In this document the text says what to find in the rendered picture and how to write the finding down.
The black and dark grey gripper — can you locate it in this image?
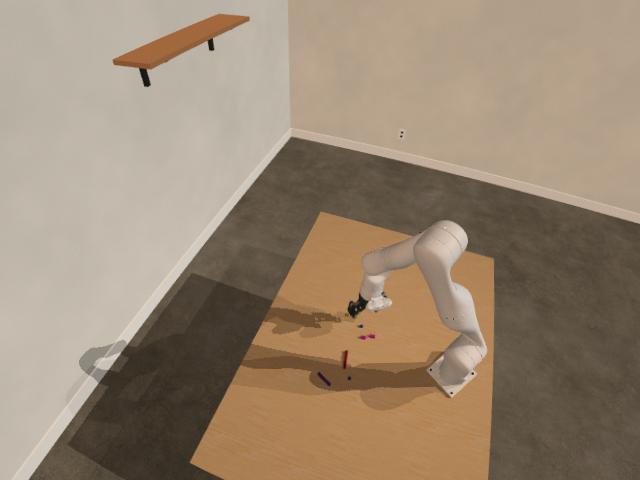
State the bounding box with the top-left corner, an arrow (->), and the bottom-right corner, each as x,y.
347,292 -> 387,319

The dark purple rod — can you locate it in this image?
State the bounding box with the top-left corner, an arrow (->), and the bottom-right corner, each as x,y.
317,373 -> 331,386

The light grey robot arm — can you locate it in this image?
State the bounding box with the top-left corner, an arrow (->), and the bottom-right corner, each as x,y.
360,220 -> 487,385

